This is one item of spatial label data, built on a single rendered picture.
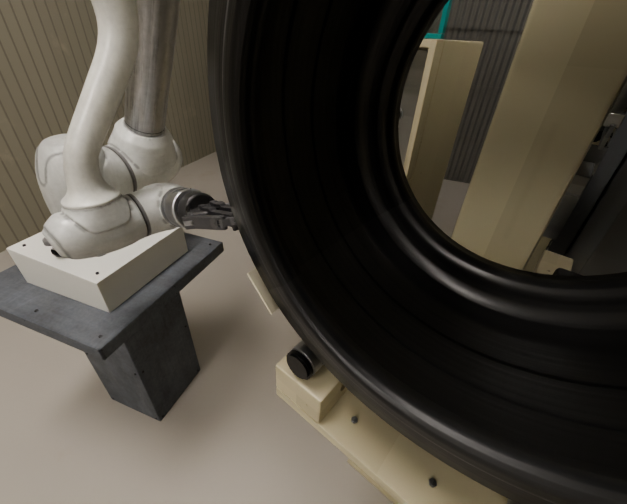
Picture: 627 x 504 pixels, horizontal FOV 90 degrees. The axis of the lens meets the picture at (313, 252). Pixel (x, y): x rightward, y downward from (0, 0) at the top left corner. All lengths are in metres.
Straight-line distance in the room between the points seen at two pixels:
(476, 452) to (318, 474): 1.05
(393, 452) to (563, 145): 0.48
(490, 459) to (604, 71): 0.46
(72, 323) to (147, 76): 0.63
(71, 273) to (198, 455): 0.79
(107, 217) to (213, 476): 0.97
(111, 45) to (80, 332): 0.63
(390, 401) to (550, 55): 0.47
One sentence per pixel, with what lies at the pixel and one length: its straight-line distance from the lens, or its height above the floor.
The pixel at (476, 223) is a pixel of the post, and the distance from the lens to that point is 0.63.
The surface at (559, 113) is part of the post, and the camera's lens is 0.57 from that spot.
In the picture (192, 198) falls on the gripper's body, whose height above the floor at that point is 0.99.
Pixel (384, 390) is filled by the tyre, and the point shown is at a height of 0.98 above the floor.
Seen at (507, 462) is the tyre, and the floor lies 1.00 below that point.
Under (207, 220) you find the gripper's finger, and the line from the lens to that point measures 0.60.
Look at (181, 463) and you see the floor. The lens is 1.42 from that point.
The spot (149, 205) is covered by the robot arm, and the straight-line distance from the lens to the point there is 0.77.
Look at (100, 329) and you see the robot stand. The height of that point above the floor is 0.65.
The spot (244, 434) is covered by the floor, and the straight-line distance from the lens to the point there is 1.41.
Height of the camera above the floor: 1.27
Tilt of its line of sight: 35 degrees down
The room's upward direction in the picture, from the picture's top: 3 degrees clockwise
